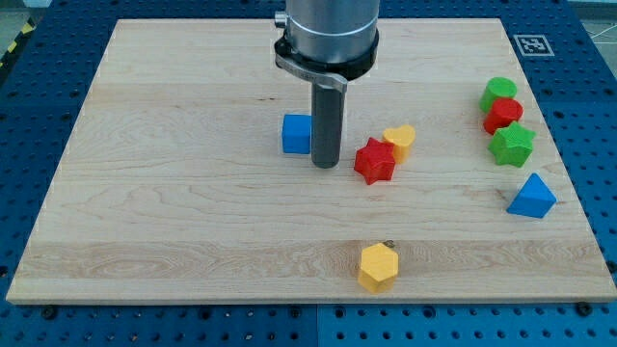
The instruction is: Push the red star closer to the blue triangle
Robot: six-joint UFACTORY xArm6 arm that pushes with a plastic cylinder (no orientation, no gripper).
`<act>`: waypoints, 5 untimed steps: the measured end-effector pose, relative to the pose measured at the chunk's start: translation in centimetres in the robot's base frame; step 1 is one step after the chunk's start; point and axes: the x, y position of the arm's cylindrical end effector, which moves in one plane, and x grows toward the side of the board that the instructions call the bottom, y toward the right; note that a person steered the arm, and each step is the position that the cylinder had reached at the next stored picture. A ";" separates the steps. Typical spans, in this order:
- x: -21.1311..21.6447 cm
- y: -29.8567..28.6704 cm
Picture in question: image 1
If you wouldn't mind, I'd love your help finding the blue cube block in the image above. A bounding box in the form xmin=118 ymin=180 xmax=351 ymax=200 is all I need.
xmin=282 ymin=114 xmax=311 ymax=154

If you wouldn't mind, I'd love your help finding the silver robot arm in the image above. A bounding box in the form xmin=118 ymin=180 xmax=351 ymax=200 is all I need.
xmin=274 ymin=0 xmax=380 ymax=169

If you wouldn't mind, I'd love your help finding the white fiducial marker tag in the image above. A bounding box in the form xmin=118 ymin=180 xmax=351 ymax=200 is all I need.
xmin=514 ymin=34 xmax=554 ymax=57

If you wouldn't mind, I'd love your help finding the black clamp collar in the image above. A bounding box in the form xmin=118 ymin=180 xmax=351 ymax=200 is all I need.
xmin=274 ymin=32 xmax=379 ymax=93

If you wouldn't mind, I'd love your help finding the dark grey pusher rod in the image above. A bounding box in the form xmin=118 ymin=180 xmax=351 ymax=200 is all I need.
xmin=310 ymin=84 xmax=345 ymax=169

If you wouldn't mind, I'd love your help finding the green cylinder block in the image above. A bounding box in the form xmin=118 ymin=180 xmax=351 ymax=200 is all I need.
xmin=478 ymin=76 xmax=518 ymax=113

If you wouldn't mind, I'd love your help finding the wooden board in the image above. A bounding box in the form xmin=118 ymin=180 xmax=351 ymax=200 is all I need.
xmin=7 ymin=18 xmax=616 ymax=305

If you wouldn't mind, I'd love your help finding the yellow heart block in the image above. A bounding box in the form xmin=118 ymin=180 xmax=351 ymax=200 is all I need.
xmin=382 ymin=124 xmax=416 ymax=164

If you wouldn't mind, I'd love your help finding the green star block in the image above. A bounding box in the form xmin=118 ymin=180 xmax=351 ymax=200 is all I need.
xmin=488 ymin=121 xmax=536 ymax=168

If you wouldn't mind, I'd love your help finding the red star block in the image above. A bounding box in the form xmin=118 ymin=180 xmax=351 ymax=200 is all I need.
xmin=354 ymin=137 xmax=396 ymax=185

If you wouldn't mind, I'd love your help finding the blue triangle block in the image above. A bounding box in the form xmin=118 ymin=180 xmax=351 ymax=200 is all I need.
xmin=506 ymin=173 xmax=557 ymax=219

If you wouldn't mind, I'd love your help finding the red cylinder block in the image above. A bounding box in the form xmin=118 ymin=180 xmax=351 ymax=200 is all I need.
xmin=483 ymin=97 xmax=523 ymax=135

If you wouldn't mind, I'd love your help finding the yellow hexagon block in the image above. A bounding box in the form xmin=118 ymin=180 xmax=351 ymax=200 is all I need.
xmin=358 ymin=243 xmax=399 ymax=294

